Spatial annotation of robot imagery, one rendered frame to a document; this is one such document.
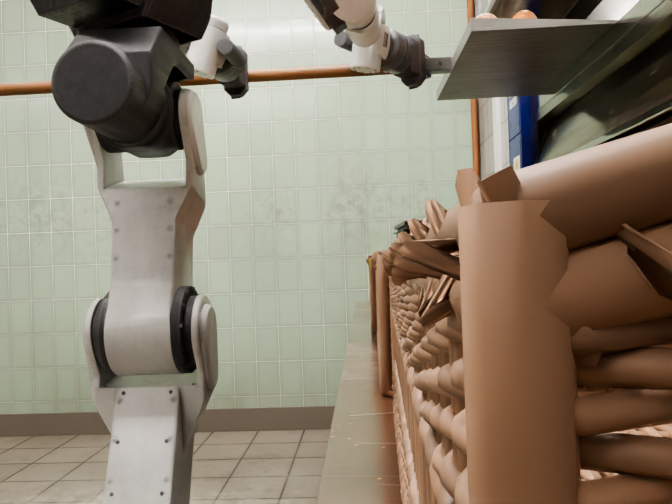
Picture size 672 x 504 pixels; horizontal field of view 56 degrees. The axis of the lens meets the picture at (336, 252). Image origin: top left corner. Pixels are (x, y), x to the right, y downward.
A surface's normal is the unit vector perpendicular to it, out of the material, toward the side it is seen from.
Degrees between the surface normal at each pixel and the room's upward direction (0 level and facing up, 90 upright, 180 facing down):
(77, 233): 90
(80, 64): 90
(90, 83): 90
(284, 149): 90
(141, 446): 67
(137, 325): 80
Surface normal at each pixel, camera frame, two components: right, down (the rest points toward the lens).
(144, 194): -0.05, -0.18
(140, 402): -0.05, -0.40
